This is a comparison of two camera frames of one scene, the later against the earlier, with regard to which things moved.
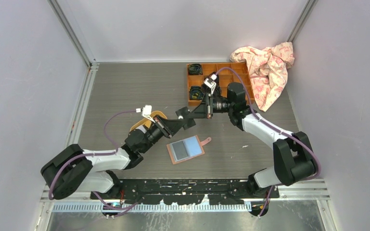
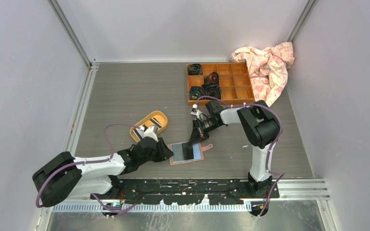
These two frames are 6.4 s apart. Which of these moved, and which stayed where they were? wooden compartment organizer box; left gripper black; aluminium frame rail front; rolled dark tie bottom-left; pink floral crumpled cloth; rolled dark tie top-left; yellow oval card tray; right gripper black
Moved: right gripper black; left gripper black
Stayed: yellow oval card tray; wooden compartment organizer box; rolled dark tie top-left; pink floral crumpled cloth; aluminium frame rail front; rolled dark tie bottom-left
